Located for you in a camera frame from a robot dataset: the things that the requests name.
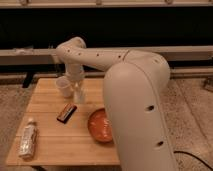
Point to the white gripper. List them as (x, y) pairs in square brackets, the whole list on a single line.
[(75, 73)]

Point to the dark snack bar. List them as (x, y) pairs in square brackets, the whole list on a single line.
[(66, 113)]

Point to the orange bowl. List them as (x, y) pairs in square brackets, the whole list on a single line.
[(99, 127)]

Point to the white ceramic cup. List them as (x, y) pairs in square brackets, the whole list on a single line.
[(64, 86)]

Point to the long grey shelf rail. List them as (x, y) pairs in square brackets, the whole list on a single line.
[(31, 56)]

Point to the white sponge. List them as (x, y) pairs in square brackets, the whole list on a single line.
[(79, 98)]

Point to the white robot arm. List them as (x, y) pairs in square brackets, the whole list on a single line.
[(131, 86)]

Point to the wooden table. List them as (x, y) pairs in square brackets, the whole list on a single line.
[(61, 144)]

